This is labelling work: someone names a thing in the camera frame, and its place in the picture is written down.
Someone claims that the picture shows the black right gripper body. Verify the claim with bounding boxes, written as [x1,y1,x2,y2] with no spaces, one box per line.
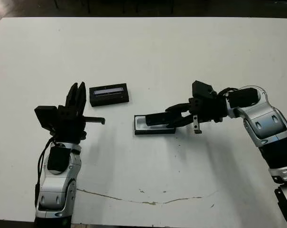
[188,96,230,134]

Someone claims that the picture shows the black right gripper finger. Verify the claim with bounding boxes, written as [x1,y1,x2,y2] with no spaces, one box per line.
[166,113,195,128]
[165,102,192,113]

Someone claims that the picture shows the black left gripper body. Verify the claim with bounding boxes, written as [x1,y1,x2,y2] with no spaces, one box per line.
[53,104,106,144]

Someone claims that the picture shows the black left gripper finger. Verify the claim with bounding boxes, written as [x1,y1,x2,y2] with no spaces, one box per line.
[66,82,79,112]
[74,81,86,116]

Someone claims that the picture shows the black box lid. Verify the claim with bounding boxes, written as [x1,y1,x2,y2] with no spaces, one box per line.
[89,83,130,107]

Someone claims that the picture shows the black box base white insert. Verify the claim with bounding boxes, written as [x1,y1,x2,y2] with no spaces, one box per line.
[133,114,176,136]

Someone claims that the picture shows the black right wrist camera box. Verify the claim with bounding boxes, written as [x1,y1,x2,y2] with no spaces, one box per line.
[192,80,214,99]

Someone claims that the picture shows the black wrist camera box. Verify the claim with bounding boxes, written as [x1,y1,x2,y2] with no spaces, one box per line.
[192,80,214,99]
[34,106,61,130]

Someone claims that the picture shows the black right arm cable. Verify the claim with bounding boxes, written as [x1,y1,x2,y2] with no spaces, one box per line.
[213,87,239,97]

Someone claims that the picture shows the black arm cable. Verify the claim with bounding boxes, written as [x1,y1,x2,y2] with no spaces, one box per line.
[34,138,56,208]
[213,87,239,97]

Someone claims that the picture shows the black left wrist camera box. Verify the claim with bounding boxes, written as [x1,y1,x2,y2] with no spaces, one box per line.
[34,106,61,130]

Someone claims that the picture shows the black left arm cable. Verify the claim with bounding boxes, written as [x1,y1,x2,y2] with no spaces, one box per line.
[34,138,56,208]

